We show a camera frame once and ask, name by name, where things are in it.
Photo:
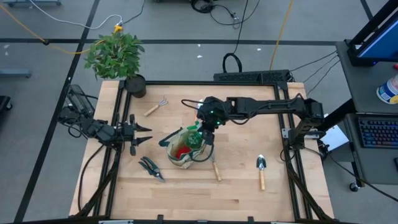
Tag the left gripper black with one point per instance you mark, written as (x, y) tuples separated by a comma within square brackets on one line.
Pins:
[(127, 135)]

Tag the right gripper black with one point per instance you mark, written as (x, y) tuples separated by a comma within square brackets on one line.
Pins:
[(214, 115)]

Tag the green spray bottle white trigger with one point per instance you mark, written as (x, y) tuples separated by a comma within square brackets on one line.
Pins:
[(194, 140)]

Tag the red black gardening gloves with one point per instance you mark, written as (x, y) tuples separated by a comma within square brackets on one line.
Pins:
[(183, 152)]

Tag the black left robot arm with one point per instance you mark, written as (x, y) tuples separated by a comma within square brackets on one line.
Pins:
[(99, 132)]

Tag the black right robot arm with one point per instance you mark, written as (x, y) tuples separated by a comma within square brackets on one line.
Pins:
[(273, 107)]

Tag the beige green gardening bag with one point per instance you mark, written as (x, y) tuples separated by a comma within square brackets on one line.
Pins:
[(178, 163)]

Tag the black perforated equipment box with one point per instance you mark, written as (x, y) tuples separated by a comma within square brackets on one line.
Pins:
[(248, 76)]

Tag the green plant in black pot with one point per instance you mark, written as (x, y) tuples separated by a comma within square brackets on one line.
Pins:
[(115, 56)]

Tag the black caster wheel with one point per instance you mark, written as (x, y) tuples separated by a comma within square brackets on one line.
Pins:
[(354, 186)]

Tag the black computer desk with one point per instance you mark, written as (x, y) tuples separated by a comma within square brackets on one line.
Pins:
[(360, 87)]

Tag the black backlit keyboard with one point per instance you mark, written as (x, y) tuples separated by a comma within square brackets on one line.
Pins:
[(379, 132)]

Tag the blue white round container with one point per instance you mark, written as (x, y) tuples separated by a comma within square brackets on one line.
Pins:
[(388, 90)]

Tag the black computer monitor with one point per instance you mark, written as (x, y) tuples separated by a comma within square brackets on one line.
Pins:
[(382, 43)]

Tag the black metal table frame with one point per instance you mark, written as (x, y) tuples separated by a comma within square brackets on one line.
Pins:
[(174, 83)]

